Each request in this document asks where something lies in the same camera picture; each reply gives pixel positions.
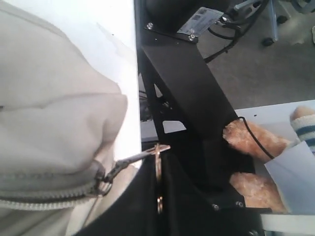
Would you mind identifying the beige duffel bag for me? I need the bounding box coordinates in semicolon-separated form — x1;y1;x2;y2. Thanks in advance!
0;0;141;236

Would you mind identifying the black metal robot stand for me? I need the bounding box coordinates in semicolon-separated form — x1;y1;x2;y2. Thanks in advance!
135;0;254;210

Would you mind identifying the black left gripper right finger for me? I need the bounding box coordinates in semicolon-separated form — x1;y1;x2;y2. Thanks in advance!
161;153;261;236

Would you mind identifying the brown plush toy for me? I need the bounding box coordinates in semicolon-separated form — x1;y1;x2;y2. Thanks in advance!
222;106;315;213

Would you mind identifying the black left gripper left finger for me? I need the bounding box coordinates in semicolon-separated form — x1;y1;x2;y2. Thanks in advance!
78;157;158;236

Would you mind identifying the metal zipper pull with ring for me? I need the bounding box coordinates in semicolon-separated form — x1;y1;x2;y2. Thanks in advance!
94;144;172;214

